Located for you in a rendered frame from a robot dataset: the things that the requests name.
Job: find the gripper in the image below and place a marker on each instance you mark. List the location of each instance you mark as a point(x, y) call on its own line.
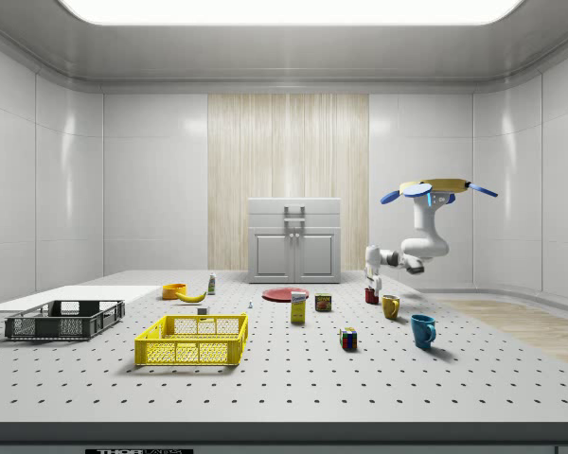
point(376, 283)

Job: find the red mug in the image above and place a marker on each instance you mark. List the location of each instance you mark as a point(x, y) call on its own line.
point(371, 296)

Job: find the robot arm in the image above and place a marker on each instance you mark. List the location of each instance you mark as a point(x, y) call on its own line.
point(426, 222)

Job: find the yellow mug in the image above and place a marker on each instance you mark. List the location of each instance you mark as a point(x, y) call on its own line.
point(389, 306)

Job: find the flat-sided can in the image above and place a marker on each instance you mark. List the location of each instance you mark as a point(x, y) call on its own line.
point(323, 302)

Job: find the puzzle cube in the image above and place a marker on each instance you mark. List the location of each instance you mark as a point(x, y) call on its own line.
point(348, 338)

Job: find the blue mug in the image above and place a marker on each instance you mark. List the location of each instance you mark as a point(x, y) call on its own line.
point(422, 328)

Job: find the yellow box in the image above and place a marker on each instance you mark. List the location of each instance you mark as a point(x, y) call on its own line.
point(298, 308)

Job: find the white cabinet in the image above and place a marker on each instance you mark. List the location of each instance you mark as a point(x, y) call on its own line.
point(293, 255)

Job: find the red plate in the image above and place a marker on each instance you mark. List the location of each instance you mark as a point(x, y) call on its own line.
point(279, 294)

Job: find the small white bottle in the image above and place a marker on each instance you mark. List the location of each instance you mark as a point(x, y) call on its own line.
point(212, 285)

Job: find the grey cube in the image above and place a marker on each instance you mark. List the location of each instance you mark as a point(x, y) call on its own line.
point(202, 311)

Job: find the banana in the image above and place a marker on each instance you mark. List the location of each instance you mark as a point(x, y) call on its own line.
point(191, 298)

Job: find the yellow basket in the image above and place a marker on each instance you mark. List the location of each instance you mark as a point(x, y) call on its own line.
point(189, 352)

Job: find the yellow bowl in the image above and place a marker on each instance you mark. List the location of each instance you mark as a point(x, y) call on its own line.
point(171, 291)

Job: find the dark grey basket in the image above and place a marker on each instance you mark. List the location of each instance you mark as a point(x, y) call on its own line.
point(52, 327)

